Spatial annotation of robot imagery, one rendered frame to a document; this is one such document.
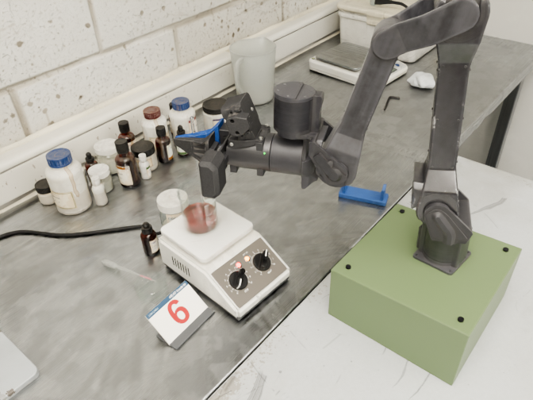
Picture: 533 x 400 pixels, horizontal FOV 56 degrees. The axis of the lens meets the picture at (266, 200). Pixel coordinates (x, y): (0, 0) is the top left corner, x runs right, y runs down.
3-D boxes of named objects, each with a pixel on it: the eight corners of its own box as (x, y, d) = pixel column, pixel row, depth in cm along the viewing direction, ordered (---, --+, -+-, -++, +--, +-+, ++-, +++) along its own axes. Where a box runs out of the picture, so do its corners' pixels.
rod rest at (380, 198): (388, 197, 105) (390, 183, 103) (385, 206, 103) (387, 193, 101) (342, 188, 108) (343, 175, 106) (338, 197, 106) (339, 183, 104)
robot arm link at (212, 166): (286, 138, 83) (287, 104, 79) (257, 207, 69) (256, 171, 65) (239, 132, 84) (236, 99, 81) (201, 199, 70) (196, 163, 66)
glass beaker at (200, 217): (201, 210, 90) (195, 172, 85) (227, 224, 87) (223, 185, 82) (173, 231, 86) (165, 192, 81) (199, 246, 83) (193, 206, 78)
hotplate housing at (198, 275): (291, 278, 88) (291, 245, 83) (239, 325, 81) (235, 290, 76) (207, 225, 100) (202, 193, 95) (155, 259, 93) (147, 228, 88)
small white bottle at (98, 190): (108, 205, 106) (100, 179, 102) (95, 207, 106) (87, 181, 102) (109, 198, 108) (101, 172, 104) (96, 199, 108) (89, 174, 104)
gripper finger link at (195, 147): (219, 162, 77) (216, 128, 74) (211, 175, 74) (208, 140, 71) (177, 156, 79) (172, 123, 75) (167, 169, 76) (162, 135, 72)
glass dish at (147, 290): (148, 275, 90) (146, 267, 88) (174, 285, 88) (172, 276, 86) (129, 297, 86) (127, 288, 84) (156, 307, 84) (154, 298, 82)
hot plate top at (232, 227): (255, 228, 87) (255, 224, 86) (204, 265, 80) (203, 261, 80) (209, 200, 94) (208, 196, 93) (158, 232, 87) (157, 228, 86)
